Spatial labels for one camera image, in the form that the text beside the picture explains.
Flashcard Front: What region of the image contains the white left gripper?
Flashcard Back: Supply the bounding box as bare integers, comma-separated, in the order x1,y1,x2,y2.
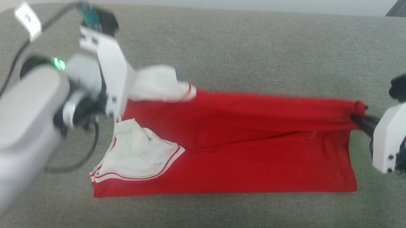
76,26,136,118

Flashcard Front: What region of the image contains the red and white basketball jersey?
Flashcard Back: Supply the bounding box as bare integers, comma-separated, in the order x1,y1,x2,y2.
89,61,370,210

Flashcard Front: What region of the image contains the dark grey metal bar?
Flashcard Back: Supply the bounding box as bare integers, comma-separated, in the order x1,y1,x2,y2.
385,0,406,18

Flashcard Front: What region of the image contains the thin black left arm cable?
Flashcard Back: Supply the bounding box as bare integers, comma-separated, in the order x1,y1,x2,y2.
45,117,100,175

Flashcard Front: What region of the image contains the white paper cable tag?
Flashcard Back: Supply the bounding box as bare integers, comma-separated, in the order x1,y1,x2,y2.
13,1,44,43

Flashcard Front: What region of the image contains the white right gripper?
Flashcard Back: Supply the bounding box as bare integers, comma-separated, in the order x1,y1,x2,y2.
350,95,406,175

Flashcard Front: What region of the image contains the teal cable connector plug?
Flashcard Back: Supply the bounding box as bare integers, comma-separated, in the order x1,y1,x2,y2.
75,0,102,30

